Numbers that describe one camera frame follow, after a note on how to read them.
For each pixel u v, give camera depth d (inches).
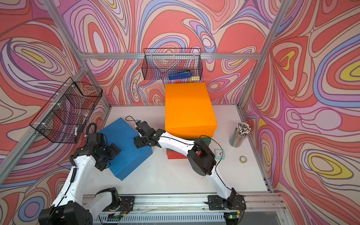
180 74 35.6
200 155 22.6
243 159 35.1
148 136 26.4
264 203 29.5
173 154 23.7
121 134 37.2
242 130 32.4
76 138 26.2
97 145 23.9
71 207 15.1
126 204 28.5
